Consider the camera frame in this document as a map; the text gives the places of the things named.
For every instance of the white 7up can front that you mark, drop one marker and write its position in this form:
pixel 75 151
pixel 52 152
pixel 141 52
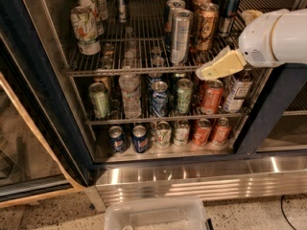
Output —
pixel 85 30

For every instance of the blue pepsi can bottom left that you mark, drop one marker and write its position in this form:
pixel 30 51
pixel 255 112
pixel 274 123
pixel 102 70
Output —
pixel 117 139

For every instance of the blue pepsi can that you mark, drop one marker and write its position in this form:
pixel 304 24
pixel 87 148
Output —
pixel 117 139
pixel 160 98
pixel 140 139

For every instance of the middle wire shelf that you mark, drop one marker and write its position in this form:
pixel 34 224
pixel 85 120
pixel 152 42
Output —
pixel 117 116

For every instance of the white green can bottom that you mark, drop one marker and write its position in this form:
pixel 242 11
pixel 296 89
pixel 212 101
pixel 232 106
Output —
pixel 163 135

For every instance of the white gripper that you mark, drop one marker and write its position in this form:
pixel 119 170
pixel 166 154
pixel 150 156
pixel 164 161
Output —
pixel 256 41

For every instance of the glass fridge door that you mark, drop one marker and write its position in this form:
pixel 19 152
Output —
pixel 31 166

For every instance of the stainless fridge base panel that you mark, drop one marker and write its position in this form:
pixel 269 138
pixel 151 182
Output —
pixel 210 181

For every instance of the tall silver can front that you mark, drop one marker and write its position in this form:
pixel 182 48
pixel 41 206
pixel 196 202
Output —
pixel 182 21

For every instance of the orange can middle shelf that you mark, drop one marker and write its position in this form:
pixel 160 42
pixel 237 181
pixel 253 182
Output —
pixel 212 91

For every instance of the dark fridge centre pillar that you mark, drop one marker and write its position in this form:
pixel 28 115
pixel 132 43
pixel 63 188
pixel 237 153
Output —
pixel 281 88

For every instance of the wire shelf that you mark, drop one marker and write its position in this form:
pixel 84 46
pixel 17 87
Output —
pixel 117 116
pixel 147 21

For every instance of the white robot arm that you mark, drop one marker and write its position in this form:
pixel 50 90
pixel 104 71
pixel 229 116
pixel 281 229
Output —
pixel 289 38

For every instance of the top wire shelf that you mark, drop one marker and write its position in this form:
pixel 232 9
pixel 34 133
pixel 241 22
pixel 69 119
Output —
pixel 147 21

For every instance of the clear plastic bin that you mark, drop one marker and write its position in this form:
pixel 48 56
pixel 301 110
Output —
pixel 162 213

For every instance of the green can middle centre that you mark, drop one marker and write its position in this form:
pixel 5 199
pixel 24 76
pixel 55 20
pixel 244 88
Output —
pixel 184 90

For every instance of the tall silver can back left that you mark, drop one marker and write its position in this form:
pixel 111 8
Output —
pixel 122 10

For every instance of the clear water bottle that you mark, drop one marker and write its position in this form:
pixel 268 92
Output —
pixel 131 95

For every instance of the blue pepsi can middle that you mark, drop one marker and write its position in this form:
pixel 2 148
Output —
pixel 160 98

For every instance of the orange copper can front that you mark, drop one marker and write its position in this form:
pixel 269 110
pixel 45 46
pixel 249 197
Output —
pixel 207 16

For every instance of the white 7up can back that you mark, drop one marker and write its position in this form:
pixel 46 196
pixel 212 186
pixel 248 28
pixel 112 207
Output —
pixel 100 0

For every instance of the green can middle left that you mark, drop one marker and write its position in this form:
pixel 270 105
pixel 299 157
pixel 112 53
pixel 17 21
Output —
pixel 98 94

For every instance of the blue silver tall can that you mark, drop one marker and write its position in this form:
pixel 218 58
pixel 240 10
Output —
pixel 228 16

